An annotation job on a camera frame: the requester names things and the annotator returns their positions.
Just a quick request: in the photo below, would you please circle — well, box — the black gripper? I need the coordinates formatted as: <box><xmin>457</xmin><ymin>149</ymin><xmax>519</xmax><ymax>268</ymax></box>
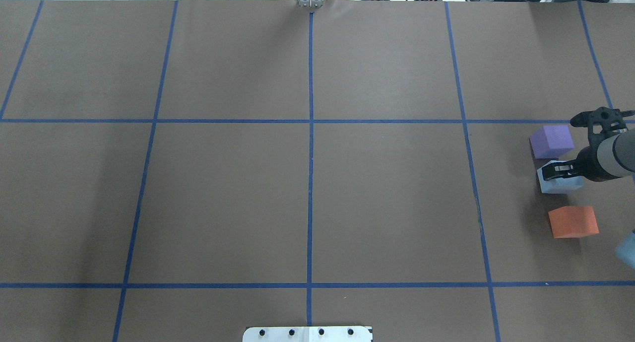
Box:
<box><xmin>541</xmin><ymin>107</ymin><xmax>629</xmax><ymax>182</ymax></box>

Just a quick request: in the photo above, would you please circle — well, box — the light blue foam block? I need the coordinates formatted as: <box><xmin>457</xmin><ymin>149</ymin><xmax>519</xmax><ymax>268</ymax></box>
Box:
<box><xmin>537</xmin><ymin>160</ymin><xmax>584</xmax><ymax>194</ymax></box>

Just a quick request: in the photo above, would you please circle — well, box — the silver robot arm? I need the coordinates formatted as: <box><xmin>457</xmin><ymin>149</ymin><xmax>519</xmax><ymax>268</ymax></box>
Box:
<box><xmin>537</xmin><ymin>107</ymin><xmax>635</xmax><ymax>182</ymax></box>

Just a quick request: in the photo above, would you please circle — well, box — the purple foam block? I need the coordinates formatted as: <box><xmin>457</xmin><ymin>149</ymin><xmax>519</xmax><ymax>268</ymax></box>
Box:
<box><xmin>530</xmin><ymin>125</ymin><xmax>574</xmax><ymax>159</ymax></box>

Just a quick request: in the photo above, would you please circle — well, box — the orange foam block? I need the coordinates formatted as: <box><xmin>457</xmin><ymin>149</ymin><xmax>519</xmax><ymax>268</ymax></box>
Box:
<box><xmin>548</xmin><ymin>205</ymin><xmax>599</xmax><ymax>239</ymax></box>

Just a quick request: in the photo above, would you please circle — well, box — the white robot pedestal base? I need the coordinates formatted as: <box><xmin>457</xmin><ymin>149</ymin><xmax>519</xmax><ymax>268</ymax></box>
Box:
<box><xmin>242</xmin><ymin>326</ymin><xmax>374</xmax><ymax>342</ymax></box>

